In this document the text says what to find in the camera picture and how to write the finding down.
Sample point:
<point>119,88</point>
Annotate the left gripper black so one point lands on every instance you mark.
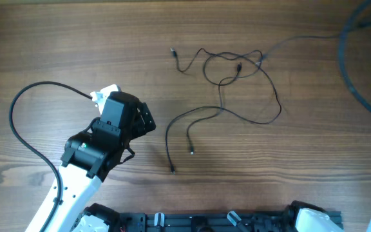
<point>140,129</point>

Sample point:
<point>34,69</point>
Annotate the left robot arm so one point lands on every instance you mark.
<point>90,155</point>

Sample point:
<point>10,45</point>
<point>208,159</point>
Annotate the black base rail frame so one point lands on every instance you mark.
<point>257,221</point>

